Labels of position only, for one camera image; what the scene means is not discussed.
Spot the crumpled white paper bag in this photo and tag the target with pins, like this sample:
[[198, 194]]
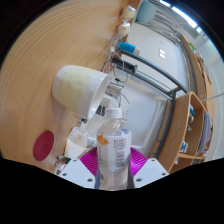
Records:
[[76, 145]]

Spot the white ceramic cup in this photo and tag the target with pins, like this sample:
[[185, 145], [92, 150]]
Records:
[[76, 86]]

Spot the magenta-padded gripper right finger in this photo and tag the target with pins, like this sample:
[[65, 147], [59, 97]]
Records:
[[138, 163]]

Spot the teal pillow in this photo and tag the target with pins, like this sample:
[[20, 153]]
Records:
[[146, 10]]

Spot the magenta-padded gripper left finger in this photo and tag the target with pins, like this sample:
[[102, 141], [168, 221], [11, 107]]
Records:
[[87, 163]]

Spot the grey metal desk frame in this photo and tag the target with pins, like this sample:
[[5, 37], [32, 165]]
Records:
[[156, 70]]

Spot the black upright device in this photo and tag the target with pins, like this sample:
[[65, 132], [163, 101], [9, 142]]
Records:
[[123, 64]]

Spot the flat round red coaster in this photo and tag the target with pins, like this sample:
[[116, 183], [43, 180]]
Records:
[[43, 145]]

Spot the clear plastic water bottle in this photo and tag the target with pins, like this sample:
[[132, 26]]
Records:
[[114, 153]]

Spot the small white round object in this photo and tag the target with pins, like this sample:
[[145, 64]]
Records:
[[123, 29], [128, 12]]

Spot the long wooden wall shelf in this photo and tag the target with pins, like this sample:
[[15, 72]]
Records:
[[200, 73]]

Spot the wooden shelf unit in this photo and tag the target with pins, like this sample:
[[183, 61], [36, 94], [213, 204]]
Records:
[[181, 133]]

